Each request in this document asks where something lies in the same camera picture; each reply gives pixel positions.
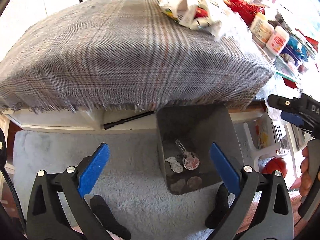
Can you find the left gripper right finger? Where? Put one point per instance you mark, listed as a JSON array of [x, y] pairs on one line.
[[273, 218]]

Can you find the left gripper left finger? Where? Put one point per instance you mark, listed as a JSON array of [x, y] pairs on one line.
[[46, 218]]

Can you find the black trash bin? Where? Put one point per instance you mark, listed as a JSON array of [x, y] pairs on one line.
[[193, 129]]

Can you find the person's right hand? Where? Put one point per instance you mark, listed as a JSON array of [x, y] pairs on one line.
[[306, 181]]

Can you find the red ball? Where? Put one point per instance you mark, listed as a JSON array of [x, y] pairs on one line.
[[275, 164]]

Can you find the white pink powder bottle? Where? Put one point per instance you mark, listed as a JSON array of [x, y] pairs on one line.
[[277, 40]]

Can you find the yellow cap white bottle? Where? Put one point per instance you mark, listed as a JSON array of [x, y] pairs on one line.
[[261, 29]]

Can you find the red plastic basket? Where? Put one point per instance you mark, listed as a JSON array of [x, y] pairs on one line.
[[246, 10]]

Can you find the white green foil pouch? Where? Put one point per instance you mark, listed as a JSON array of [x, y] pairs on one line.
[[199, 15]]

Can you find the grey plaid tablecloth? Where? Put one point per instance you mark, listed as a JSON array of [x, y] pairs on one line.
[[127, 54]]

